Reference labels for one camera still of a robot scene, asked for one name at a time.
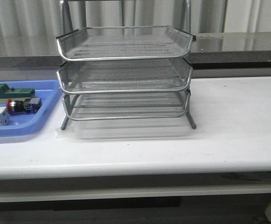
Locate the red emergency stop button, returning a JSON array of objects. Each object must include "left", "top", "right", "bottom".
[{"left": 6, "top": 98, "right": 42, "bottom": 115}]

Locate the silver mesh top tray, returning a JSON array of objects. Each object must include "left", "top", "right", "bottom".
[{"left": 56, "top": 25, "right": 195, "bottom": 61}]

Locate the blue plastic tray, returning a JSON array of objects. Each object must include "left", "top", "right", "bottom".
[{"left": 0, "top": 80, "right": 62, "bottom": 137}]

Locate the green terminal block module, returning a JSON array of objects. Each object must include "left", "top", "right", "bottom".
[{"left": 0, "top": 84, "right": 35, "bottom": 99}]

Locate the dark granite counter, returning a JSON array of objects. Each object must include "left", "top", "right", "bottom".
[{"left": 0, "top": 32, "right": 271, "bottom": 69}]

